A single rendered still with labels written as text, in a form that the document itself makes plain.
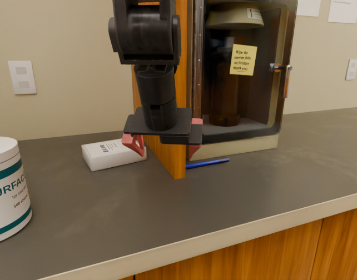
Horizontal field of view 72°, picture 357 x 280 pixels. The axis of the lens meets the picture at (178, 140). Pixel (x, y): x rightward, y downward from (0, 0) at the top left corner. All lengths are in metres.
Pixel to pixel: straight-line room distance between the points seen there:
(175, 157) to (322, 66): 1.19
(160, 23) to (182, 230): 0.33
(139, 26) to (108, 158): 0.44
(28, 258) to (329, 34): 1.57
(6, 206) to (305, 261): 0.65
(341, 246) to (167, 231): 0.51
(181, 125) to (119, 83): 0.67
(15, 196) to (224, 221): 0.37
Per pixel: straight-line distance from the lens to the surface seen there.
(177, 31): 0.33
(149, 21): 0.32
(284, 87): 0.77
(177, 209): 0.51
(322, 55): 1.61
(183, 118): 0.43
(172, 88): 0.37
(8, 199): 0.50
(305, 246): 0.71
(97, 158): 0.69
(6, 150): 0.48
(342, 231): 0.79
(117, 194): 0.58
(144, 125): 0.43
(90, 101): 1.05
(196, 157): 0.73
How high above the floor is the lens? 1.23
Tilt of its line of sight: 19 degrees down
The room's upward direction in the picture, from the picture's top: straight up
